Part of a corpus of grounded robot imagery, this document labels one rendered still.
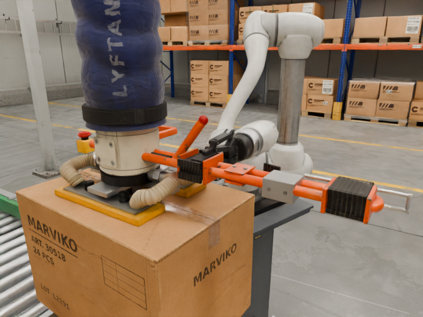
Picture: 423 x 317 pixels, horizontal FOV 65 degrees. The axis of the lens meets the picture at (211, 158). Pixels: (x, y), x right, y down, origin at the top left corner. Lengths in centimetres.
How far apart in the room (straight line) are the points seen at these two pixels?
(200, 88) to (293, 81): 796
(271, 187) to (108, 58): 48
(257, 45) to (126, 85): 66
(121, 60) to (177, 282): 52
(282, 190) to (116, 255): 40
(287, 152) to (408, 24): 645
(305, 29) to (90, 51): 87
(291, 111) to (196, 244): 88
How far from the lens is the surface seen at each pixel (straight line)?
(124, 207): 87
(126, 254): 77
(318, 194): 67
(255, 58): 131
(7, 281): 172
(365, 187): 69
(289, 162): 154
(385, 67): 911
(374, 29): 784
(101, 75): 85
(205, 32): 916
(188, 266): 79
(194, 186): 98
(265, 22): 144
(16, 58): 1116
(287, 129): 152
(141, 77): 85
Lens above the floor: 147
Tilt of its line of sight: 18 degrees down
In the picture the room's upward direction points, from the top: straight up
